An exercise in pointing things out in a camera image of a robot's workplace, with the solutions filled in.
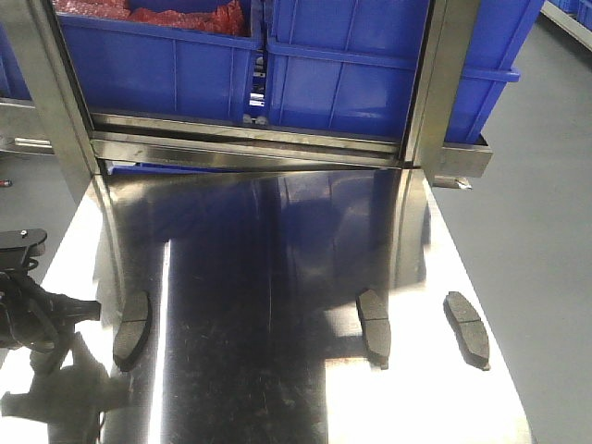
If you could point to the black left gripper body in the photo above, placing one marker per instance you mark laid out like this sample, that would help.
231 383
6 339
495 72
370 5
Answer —
41 321

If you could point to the dark brake pad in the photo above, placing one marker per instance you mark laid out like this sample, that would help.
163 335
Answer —
469 329
133 330
374 319

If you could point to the blue plastic bin left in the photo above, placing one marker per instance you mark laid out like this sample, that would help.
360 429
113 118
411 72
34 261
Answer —
127 66

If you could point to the blue plastic bin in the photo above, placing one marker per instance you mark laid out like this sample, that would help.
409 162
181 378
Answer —
349 66
127 66

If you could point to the red plastic bag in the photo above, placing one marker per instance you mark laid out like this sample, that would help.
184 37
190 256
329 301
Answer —
225 19

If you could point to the blue plastic bin right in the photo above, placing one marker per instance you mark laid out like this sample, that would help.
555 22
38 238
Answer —
349 66

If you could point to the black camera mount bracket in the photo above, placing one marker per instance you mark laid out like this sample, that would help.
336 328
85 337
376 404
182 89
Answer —
19 249

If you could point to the stainless steel rack frame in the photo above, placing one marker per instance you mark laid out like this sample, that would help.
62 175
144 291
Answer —
56 119

